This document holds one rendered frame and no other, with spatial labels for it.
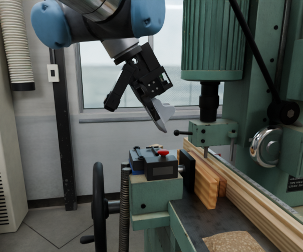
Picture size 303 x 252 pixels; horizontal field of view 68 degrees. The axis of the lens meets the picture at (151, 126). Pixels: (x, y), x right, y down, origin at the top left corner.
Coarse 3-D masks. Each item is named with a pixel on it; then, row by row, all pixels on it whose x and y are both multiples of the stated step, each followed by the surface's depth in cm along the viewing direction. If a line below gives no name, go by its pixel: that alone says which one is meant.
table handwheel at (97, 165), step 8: (96, 168) 64; (96, 176) 61; (96, 184) 59; (96, 192) 58; (104, 192) 82; (96, 200) 57; (104, 200) 69; (96, 208) 56; (104, 208) 67; (112, 208) 68; (96, 216) 56; (104, 216) 57; (96, 224) 55; (104, 224) 56; (96, 232) 55; (104, 232) 56; (96, 240) 56; (104, 240) 56; (96, 248) 56; (104, 248) 57
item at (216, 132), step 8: (192, 120) 72; (200, 120) 72; (216, 120) 72; (224, 120) 72; (232, 120) 72; (192, 128) 70; (200, 128) 66; (208, 128) 67; (216, 128) 68; (224, 128) 68; (232, 128) 69; (192, 136) 70; (200, 136) 67; (208, 136) 68; (216, 136) 68; (224, 136) 69; (200, 144) 68; (208, 144) 68; (216, 144) 69; (224, 144) 70
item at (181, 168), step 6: (180, 150) 67; (180, 156) 67; (186, 156) 62; (180, 162) 68; (186, 162) 63; (192, 162) 60; (180, 168) 63; (186, 168) 63; (192, 168) 60; (186, 174) 63; (192, 174) 61; (186, 180) 63; (192, 180) 61; (186, 186) 64; (192, 186) 61
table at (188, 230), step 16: (192, 192) 62; (176, 208) 55; (192, 208) 55; (224, 208) 55; (144, 224) 56; (160, 224) 57; (176, 224) 52; (192, 224) 49; (208, 224) 49; (224, 224) 49; (240, 224) 49; (192, 240) 44; (256, 240) 44
